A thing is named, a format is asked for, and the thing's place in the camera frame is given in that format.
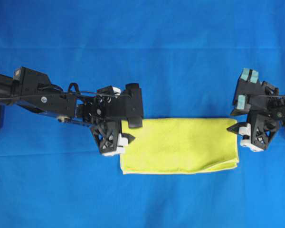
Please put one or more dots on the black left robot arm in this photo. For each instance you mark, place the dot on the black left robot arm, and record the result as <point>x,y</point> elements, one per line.
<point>33,91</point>

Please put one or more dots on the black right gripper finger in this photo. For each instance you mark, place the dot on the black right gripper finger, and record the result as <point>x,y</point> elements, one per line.
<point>239,128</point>
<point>238,112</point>

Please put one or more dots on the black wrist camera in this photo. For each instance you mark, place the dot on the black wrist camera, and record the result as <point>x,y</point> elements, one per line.
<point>133,99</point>
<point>247,87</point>

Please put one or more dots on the yellow-green microfibre towel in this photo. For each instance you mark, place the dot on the yellow-green microfibre towel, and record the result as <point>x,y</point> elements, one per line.
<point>180,146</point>

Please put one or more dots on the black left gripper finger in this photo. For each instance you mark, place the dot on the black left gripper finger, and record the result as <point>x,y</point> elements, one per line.
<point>126,139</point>
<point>134,104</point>

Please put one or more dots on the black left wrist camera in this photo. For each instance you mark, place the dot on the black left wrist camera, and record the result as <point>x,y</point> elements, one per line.
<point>133,99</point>

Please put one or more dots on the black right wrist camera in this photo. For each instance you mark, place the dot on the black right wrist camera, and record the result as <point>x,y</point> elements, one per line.
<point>247,87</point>

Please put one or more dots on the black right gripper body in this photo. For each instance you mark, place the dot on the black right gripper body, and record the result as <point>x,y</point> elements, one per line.
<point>264,123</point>

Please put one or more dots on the blue table cloth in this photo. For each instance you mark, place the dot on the blue table cloth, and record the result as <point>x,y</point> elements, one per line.
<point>186,55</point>

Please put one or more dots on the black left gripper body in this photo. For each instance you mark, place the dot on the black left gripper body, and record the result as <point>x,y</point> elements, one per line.
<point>106,132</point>

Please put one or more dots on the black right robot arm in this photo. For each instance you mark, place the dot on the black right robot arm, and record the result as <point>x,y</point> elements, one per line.
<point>265,110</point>

